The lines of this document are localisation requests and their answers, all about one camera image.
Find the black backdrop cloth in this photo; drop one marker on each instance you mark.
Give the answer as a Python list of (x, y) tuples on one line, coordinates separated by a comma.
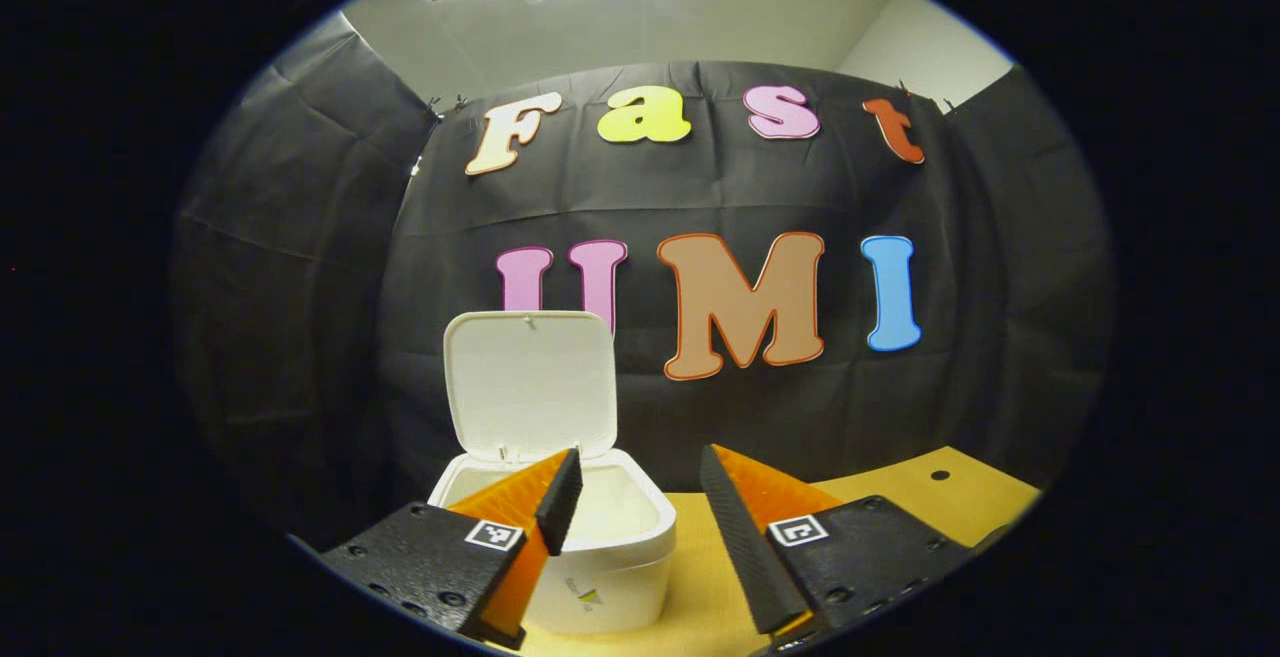
[(700, 197)]

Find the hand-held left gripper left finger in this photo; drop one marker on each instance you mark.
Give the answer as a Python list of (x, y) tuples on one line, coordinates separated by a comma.
[(560, 502)]

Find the wooden desktop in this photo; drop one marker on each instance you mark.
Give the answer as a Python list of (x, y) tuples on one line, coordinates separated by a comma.
[(960, 502)]

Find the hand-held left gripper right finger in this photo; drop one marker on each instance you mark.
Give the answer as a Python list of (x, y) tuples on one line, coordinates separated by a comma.
[(745, 547)]

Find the white desktop garbage bin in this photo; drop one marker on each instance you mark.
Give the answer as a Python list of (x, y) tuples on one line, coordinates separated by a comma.
[(530, 377)]

